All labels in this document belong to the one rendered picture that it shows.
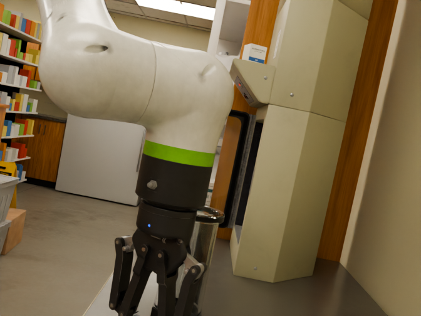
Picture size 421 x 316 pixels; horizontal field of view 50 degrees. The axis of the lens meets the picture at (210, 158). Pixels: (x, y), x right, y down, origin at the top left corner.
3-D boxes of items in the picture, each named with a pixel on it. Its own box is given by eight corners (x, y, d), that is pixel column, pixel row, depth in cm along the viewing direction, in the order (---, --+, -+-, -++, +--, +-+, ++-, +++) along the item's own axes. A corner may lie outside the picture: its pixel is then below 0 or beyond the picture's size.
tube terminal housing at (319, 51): (301, 258, 154) (349, 33, 148) (323, 293, 122) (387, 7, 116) (229, 243, 154) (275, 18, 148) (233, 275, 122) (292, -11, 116)
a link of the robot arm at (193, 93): (259, 60, 55) (215, 62, 64) (165, 32, 49) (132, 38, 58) (235, 172, 56) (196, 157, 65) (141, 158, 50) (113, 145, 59)
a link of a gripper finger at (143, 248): (150, 248, 57) (141, 242, 58) (119, 323, 59) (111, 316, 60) (166, 244, 61) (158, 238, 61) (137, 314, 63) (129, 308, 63)
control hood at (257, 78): (257, 108, 150) (263, 78, 150) (269, 103, 118) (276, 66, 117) (223, 101, 150) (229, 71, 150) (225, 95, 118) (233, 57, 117)
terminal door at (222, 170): (227, 229, 152) (251, 113, 149) (141, 209, 156) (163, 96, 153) (227, 229, 153) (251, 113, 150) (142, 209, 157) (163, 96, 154)
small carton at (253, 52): (255, 69, 132) (260, 49, 131) (262, 68, 127) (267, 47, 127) (240, 65, 130) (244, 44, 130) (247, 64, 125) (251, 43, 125)
